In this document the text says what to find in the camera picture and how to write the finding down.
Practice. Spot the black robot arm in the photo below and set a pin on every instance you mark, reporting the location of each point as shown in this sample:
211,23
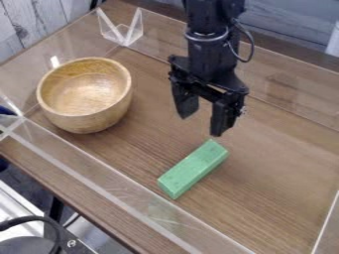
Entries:
212,17

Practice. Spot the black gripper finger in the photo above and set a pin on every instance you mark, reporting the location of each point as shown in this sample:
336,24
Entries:
185,99
223,118

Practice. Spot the clear acrylic tray walls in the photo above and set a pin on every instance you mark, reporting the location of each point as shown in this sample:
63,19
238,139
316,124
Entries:
262,204

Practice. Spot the green rectangular block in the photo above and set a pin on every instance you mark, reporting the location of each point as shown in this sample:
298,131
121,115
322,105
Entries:
192,168

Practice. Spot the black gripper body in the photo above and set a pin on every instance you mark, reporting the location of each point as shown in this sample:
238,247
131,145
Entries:
208,69

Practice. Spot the white object at right edge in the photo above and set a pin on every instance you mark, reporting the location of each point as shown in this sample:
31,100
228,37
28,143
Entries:
332,46

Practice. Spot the black table leg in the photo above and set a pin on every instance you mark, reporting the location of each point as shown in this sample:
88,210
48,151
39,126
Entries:
56,210

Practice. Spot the grey metal bracket with screw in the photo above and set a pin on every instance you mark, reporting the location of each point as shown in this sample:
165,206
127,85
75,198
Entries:
69,244

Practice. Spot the brown wooden bowl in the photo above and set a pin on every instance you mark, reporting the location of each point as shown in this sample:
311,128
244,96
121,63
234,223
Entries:
85,94

